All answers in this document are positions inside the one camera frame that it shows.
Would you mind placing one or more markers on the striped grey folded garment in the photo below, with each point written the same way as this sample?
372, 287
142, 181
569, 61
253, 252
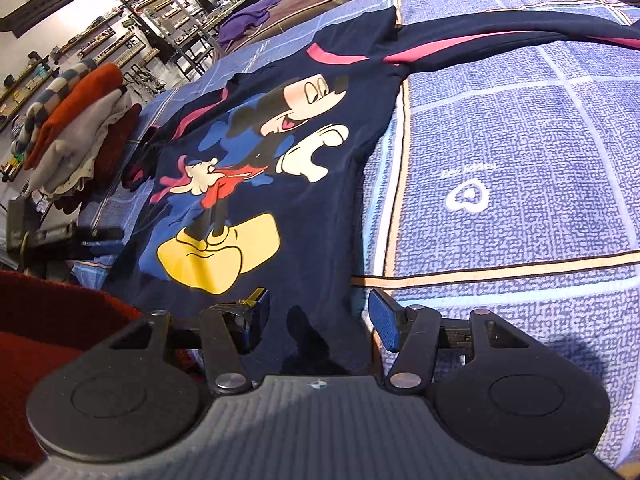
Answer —
47, 102

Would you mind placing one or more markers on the black metal shelf rack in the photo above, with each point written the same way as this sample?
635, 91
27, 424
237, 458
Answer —
180, 31

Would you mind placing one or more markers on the red fabric near camera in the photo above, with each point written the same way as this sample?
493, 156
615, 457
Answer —
44, 326

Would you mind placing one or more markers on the dark red folded garment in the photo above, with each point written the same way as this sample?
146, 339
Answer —
105, 164

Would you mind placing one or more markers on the blue checked bedspread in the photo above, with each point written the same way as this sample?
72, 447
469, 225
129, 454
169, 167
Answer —
510, 183

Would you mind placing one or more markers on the purple cloth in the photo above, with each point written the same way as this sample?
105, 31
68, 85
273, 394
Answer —
241, 21

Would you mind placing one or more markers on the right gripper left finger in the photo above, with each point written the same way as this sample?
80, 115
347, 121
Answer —
219, 336

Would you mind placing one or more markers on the beige folded garment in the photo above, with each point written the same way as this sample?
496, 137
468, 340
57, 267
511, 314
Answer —
68, 162

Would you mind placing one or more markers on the black wall shelf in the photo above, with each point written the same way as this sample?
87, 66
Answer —
30, 14

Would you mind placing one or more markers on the navy cartoon mouse sweatshirt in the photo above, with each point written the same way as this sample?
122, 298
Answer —
254, 184

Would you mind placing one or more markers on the orange folded garment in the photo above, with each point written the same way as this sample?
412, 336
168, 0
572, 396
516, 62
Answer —
97, 84

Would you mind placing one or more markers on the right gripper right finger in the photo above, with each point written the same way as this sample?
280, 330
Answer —
416, 336

